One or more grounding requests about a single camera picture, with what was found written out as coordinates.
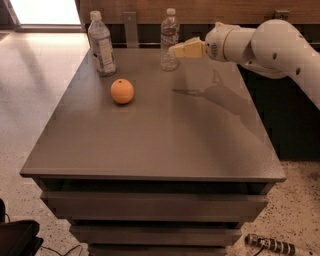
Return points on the left metal bracket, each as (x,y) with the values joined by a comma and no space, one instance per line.
(131,29)

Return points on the right metal bracket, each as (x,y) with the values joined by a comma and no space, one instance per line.
(281,14)

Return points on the grey drawer cabinet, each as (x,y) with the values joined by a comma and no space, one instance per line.
(177,172)

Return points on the black and white power strip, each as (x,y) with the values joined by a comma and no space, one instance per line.
(276,246)

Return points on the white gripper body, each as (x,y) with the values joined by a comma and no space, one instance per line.
(215,45)

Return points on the white-label water bottle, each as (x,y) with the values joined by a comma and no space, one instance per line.
(101,45)

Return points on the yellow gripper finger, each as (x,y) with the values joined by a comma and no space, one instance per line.
(192,41)
(194,49)

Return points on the black box on floor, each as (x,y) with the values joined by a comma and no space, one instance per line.
(18,238)

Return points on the clear red-label water bottle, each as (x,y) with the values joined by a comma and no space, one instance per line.
(169,37)

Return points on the metal bracket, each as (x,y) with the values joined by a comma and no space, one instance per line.
(281,14)
(131,29)

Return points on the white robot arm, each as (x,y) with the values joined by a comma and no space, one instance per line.
(275,49)

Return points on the orange fruit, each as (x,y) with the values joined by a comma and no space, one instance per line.
(122,91)

